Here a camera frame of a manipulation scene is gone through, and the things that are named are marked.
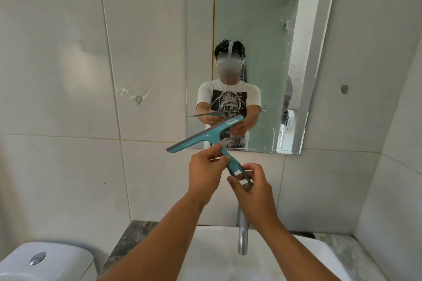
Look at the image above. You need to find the person's right hand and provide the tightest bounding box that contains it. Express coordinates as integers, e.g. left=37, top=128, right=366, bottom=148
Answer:
left=227, top=163, right=281, bottom=234

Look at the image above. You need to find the person's left hand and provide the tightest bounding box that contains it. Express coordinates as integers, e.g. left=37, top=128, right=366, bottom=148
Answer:
left=187, top=143, right=231, bottom=206

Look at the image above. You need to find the teal window squeegee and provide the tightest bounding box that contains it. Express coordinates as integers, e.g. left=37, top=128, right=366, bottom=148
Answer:
left=166, top=114, right=254, bottom=189

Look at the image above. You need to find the person's left forearm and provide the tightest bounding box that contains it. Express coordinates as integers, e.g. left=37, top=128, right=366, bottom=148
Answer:
left=102, top=192, right=215, bottom=281

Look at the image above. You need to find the person's right forearm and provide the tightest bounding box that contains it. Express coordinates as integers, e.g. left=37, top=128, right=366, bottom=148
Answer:
left=252, top=218, right=332, bottom=281

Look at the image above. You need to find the chrome sink faucet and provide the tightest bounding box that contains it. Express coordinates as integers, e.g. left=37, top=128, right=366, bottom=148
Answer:
left=236, top=204, right=250, bottom=256

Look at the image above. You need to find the white ceramic sink basin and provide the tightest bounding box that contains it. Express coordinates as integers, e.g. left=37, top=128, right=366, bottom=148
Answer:
left=183, top=225, right=343, bottom=281

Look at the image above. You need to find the grey marble countertop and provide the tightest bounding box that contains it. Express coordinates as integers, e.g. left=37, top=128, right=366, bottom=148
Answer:
left=96, top=220, right=390, bottom=281

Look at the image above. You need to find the white toilet cistern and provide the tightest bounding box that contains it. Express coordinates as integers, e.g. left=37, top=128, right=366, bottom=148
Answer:
left=0, top=241, right=98, bottom=281

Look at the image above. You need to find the chrome flush button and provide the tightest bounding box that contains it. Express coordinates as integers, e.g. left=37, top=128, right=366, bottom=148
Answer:
left=29, top=252, right=46, bottom=266

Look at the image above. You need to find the frameless wall mirror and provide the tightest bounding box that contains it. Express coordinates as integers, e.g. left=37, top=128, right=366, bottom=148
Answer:
left=184, top=0, right=341, bottom=155

